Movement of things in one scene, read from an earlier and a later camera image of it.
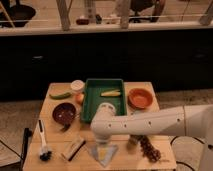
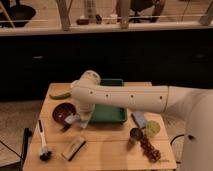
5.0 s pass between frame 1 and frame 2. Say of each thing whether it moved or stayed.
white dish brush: stayed
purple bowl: stayed
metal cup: stayed
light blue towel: moved
